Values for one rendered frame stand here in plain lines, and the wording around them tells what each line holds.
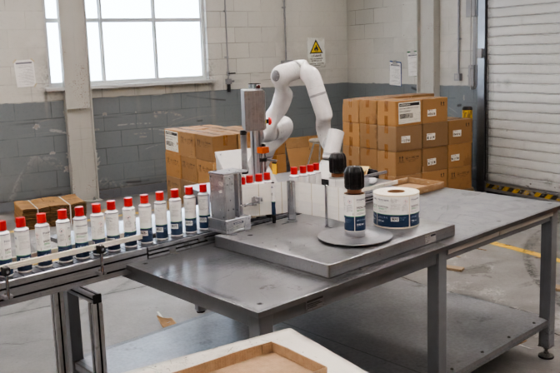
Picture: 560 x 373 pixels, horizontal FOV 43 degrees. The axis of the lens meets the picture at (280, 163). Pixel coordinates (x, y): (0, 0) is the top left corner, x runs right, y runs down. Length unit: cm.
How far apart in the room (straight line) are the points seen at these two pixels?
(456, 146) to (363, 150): 98
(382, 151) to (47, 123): 380
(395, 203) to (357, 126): 446
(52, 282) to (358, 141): 516
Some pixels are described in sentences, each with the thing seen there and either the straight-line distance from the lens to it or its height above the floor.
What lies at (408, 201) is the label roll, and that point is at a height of 100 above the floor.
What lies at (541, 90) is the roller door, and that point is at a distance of 777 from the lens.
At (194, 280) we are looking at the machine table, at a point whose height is 83.
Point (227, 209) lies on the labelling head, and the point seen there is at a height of 99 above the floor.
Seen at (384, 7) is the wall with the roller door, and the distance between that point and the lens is 970.
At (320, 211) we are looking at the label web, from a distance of 316.
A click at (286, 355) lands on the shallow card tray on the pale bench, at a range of 204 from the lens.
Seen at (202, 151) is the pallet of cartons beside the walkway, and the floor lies 73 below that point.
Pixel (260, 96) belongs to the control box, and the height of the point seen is 145.
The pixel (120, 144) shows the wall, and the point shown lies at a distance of 879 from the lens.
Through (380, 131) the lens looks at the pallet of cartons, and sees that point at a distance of 722.
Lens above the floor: 163
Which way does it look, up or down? 9 degrees down
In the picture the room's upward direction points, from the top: 2 degrees counter-clockwise
